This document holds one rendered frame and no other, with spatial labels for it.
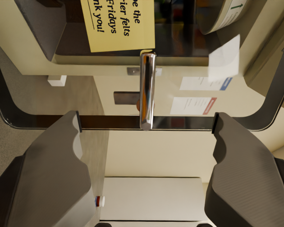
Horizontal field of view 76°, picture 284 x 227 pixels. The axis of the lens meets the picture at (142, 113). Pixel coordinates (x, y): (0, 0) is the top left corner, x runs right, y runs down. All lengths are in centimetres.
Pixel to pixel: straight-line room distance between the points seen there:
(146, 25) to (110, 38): 4
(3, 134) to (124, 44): 29
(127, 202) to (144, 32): 296
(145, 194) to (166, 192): 33
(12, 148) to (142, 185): 278
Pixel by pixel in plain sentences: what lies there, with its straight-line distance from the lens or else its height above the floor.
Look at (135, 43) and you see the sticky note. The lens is 23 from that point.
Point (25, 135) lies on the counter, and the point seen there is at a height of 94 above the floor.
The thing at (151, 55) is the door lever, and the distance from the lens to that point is 18.
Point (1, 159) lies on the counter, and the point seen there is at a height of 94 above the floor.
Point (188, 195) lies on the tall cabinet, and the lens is 320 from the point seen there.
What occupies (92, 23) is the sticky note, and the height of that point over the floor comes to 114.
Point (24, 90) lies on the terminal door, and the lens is 29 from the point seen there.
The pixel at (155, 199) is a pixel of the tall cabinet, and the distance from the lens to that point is 311.
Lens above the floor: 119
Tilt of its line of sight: level
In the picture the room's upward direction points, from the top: 91 degrees clockwise
